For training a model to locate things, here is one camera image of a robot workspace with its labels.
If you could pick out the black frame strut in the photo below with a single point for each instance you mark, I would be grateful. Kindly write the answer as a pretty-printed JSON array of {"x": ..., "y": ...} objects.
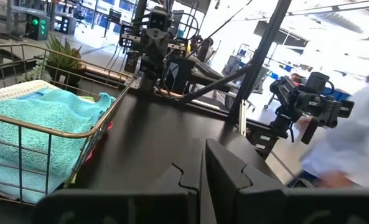
[{"x": 262, "y": 53}]

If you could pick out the blue microfiber towel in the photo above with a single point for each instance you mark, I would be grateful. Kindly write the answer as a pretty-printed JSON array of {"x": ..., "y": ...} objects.
[{"x": 47, "y": 118}]

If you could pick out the black diagonal frame brace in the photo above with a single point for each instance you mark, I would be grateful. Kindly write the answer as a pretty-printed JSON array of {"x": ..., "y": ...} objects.
[{"x": 215, "y": 85}]

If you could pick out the potted succulent plant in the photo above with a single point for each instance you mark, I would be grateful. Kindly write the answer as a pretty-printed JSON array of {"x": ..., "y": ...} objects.
[{"x": 64, "y": 62}]

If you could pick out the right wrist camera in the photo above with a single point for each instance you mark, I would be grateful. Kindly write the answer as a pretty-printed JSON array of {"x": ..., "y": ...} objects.
[{"x": 159, "y": 20}]

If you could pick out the black box with green light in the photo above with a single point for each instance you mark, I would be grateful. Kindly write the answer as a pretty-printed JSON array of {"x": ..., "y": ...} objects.
[{"x": 37, "y": 26}]

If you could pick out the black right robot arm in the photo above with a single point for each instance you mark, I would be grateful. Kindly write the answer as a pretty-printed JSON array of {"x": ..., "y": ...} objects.
[{"x": 178, "y": 71}]

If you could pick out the person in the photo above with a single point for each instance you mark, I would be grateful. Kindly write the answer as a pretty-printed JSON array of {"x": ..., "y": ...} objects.
[{"x": 352, "y": 133}]

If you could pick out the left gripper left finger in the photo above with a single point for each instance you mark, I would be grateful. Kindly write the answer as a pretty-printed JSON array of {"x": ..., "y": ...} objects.
[{"x": 125, "y": 208}]

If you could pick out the grey waffle microfiber towel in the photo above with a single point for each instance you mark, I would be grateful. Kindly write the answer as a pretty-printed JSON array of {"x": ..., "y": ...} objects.
[{"x": 13, "y": 90}]

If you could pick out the pink microfiber towel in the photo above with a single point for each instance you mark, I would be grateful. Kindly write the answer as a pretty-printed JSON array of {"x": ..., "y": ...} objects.
[{"x": 92, "y": 152}]

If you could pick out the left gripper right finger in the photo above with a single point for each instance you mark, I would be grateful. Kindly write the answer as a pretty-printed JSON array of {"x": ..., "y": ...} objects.
[{"x": 265, "y": 208}]

